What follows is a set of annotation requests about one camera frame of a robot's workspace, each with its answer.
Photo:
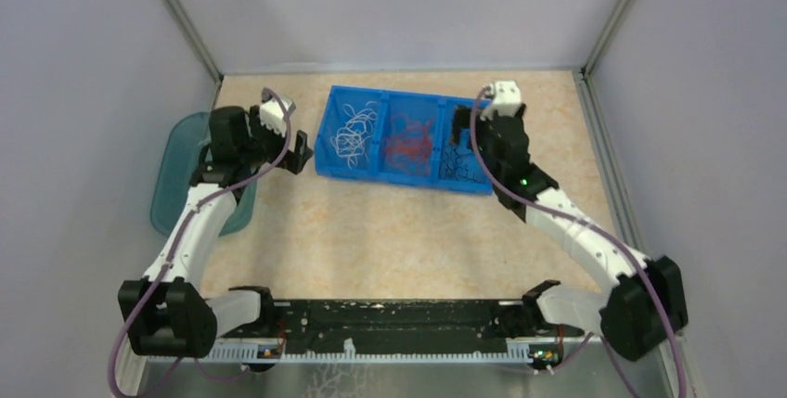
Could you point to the teal plastic basin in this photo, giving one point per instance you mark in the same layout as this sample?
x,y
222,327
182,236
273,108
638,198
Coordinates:
x,y
180,158

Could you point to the white slotted cable duct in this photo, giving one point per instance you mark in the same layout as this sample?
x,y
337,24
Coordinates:
x,y
252,353

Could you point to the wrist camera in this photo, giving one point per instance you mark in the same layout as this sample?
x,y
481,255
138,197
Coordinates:
x,y
271,115
505,100

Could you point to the aluminium frame rail right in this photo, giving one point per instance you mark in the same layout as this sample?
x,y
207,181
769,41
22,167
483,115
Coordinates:
x,y
619,201

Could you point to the blue plastic compartment bin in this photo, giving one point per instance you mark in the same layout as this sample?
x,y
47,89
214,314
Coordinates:
x,y
396,138

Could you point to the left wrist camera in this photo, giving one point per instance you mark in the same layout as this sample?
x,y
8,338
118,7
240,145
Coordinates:
x,y
271,115

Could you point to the aluminium frame rail left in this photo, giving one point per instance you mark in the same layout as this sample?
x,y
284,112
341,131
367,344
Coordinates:
x,y
188,29

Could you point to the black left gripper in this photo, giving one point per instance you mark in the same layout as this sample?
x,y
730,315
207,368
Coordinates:
x,y
293,160

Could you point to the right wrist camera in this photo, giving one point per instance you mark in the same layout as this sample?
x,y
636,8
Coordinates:
x,y
505,100

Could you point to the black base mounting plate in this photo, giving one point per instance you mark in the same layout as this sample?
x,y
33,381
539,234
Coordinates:
x,y
403,326

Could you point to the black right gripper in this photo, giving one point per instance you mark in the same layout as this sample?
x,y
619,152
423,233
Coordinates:
x,y
462,121

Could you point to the aluminium frame rail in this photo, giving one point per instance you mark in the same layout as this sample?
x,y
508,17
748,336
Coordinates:
x,y
188,29
619,201

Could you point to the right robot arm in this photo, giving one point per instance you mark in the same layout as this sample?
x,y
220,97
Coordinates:
x,y
640,302

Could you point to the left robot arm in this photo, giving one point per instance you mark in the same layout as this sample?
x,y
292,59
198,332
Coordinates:
x,y
164,313

